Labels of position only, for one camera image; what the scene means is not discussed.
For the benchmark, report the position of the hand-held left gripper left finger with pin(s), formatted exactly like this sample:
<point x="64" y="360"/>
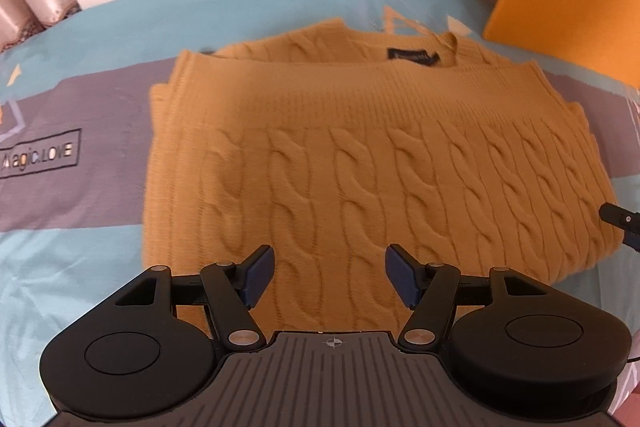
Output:
<point x="260" y="274"/>

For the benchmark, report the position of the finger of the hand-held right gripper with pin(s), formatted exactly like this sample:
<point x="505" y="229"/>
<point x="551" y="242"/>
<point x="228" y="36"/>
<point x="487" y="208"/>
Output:
<point x="627" y="224"/>

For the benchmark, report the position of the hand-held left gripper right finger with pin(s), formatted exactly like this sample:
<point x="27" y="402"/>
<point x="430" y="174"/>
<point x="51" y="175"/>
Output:
<point x="401" y="274"/>

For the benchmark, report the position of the blue grey printed bed sheet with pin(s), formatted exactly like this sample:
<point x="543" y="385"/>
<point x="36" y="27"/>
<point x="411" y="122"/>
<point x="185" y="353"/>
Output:
<point x="75" y="257"/>

